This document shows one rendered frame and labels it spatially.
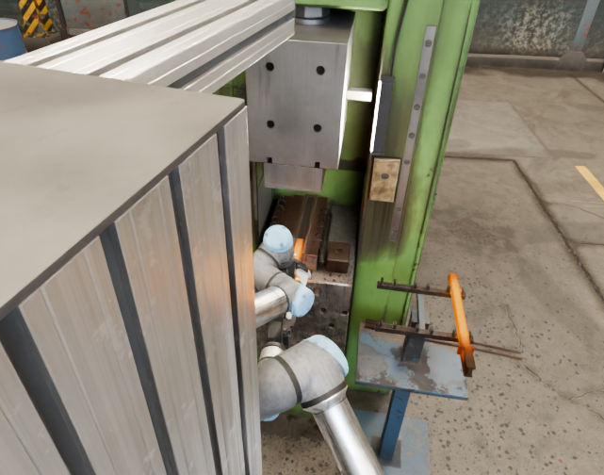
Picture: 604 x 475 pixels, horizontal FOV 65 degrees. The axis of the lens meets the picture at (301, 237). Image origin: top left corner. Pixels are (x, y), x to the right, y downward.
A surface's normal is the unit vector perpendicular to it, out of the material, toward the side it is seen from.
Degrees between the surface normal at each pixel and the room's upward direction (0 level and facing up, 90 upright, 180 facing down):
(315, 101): 90
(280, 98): 90
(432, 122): 90
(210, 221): 90
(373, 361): 0
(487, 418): 0
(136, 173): 0
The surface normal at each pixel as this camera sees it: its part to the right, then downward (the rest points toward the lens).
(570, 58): -0.06, 0.60
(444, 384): 0.03, -0.80
